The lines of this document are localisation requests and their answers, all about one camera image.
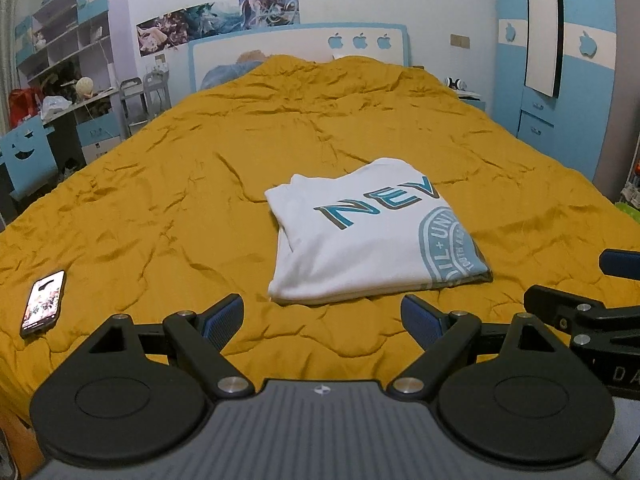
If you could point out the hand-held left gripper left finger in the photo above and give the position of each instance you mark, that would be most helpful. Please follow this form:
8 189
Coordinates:
225 317

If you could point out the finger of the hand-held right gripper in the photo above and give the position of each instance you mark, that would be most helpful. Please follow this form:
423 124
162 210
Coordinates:
555 302
622 264

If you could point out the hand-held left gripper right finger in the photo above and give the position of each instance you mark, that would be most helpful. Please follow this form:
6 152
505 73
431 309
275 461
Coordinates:
420 320

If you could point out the white printed t-shirt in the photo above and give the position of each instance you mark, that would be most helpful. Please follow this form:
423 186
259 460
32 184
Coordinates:
360 245

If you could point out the yellow quilted blanket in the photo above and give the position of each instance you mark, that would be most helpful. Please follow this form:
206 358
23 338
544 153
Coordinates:
200 185

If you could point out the black smartphone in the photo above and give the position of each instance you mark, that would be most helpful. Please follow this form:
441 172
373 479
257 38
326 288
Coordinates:
44 302

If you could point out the blue wardrobe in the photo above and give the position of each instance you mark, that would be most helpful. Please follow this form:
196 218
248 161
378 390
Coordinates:
575 85

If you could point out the white nightstand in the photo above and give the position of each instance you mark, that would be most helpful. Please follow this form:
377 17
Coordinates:
470 100

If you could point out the grey chair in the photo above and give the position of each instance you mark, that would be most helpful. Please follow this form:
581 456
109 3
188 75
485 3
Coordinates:
145 100

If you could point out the black and white headphones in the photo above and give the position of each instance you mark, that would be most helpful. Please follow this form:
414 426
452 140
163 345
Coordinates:
456 84

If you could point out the blue pillow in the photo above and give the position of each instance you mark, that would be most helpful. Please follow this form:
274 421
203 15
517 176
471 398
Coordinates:
225 72

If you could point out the wardrobe mirror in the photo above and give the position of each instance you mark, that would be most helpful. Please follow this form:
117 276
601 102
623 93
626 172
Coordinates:
544 25

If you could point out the blue smiley chair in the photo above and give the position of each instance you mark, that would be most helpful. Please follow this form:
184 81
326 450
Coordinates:
25 152

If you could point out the round white lamp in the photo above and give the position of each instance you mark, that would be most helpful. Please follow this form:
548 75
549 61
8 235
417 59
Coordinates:
85 86

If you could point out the white plastic bag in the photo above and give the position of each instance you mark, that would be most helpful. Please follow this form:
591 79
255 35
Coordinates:
56 106

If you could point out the white blue-trimmed headboard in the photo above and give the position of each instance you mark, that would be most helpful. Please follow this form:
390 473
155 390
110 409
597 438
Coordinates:
300 42

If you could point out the red bag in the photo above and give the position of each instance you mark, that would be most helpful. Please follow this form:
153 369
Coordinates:
22 105

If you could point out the white and blue bookshelf desk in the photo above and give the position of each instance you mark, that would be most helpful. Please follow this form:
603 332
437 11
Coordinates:
65 50

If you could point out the wall socket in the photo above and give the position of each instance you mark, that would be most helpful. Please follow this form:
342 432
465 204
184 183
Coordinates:
160 62

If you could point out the wall switch plate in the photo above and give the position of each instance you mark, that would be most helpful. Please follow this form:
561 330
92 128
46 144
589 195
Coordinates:
460 41

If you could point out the wall poster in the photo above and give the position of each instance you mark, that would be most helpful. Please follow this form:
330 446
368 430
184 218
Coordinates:
269 7
159 35
210 20

